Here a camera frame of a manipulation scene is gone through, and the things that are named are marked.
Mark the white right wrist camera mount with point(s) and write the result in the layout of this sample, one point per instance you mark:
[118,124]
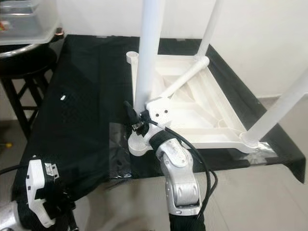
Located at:
[161,110]

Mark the white plastic table leg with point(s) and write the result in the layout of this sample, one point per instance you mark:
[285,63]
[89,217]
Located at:
[211,26]
[185,77]
[276,110]
[149,53]

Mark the white plastic children table top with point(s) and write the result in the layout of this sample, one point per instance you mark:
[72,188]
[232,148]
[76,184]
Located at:
[211,106]

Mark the small yellow floor object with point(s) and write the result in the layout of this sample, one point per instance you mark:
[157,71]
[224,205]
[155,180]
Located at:
[7,143]

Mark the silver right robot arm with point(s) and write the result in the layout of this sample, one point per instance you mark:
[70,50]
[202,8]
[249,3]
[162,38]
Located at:
[180,183]

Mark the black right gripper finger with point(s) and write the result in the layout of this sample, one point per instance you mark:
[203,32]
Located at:
[132,116]

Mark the black stool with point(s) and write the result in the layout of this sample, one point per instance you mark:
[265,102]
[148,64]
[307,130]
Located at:
[24,96]

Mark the translucent plastic storage container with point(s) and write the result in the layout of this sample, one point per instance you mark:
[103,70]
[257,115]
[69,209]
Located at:
[29,24]

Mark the black table cloth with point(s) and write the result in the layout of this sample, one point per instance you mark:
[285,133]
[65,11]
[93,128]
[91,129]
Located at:
[77,120]

